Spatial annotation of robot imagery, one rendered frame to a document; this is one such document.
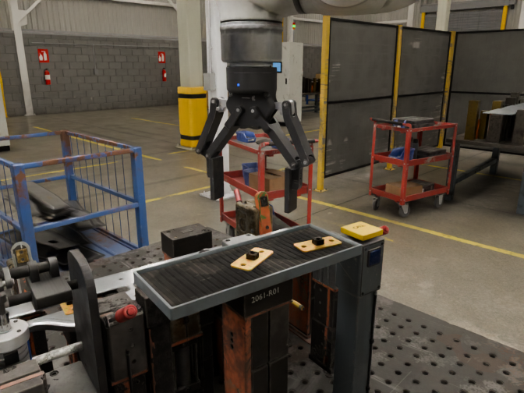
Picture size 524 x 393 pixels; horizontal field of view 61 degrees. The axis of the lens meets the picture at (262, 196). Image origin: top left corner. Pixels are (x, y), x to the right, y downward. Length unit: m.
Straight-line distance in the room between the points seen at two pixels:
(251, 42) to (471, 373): 1.04
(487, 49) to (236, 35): 7.45
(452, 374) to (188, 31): 7.35
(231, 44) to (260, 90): 0.07
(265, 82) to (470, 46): 7.50
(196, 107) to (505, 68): 5.01
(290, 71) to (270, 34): 10.47
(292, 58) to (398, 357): 10.13
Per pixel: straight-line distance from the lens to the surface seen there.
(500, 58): 7.94
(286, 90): 11.14
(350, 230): 0.89
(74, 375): 0.87
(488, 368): 1.39
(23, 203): 2.83
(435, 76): 7.78
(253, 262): 0.73
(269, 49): 0.64
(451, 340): 1.47
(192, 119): 8.09
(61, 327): 0.95
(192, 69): 8.12
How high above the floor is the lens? 1.47
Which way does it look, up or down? 17 degrees down
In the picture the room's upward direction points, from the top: straight up
